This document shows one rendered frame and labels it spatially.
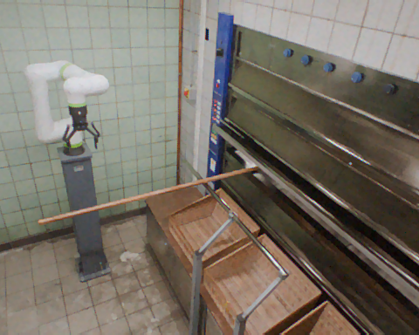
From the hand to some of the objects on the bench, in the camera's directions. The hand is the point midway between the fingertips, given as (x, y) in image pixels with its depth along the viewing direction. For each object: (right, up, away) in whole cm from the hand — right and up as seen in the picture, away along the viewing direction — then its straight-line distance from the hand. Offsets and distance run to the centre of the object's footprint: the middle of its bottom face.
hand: (83, 148), depth 190 cm
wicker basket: (+101, -98, +26) cm, 143 cm away
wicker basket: (+71, -69, +70) cm, 122 cm away
